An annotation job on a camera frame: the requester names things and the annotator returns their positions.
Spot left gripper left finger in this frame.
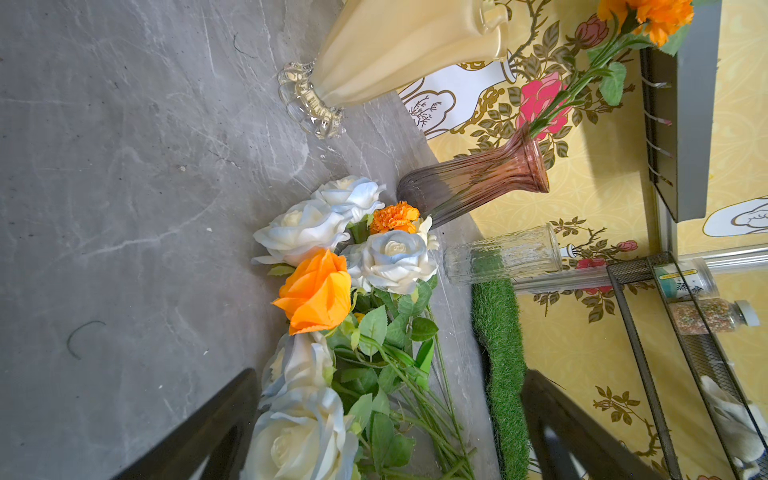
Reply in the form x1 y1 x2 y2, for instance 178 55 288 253
116 368 259 479

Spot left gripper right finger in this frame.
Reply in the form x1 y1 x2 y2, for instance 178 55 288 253
520 369 660 480

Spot orange rose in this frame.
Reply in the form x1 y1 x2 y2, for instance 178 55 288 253
272 250 352 336

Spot orange marigold flower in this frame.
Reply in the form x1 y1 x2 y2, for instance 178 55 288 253
528 0 694 138

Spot white plush toy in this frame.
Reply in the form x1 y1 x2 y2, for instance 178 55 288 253
700 376 767 479

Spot green artificial grass mat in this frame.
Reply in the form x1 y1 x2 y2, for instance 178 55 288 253
472 280 529 479

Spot jar of coloured beads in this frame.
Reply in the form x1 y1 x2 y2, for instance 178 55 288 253
669 298 761 335

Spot glass jar with label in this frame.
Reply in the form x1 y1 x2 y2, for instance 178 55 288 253
653 259 719 302

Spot clear glass vase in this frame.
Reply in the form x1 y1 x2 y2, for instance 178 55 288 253
443 225 562 285

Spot purple ribbed glass vase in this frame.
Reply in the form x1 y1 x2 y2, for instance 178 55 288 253
396 126 550 227

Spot cream wavy glass vase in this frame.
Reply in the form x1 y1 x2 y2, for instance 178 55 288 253
277 0 511 139

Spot black wire wall basket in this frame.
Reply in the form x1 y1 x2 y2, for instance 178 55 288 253
606 252 767 479

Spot grey wall planter tray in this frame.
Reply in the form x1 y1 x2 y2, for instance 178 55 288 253
640 1 722 223

